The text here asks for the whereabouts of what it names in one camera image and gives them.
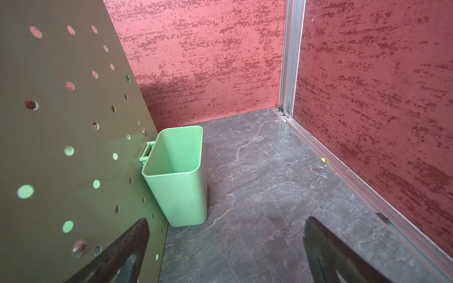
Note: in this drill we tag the green wooden shelf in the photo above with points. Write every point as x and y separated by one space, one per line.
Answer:
73 126

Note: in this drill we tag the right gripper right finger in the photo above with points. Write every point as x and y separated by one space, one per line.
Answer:
330 258

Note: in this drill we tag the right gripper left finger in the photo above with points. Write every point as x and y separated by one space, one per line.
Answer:
122 260

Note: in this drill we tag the right aluminium corner post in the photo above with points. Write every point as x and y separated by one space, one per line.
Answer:
293 31

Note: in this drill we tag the green plastic hanging bin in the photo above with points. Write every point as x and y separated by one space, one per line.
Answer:
174 170

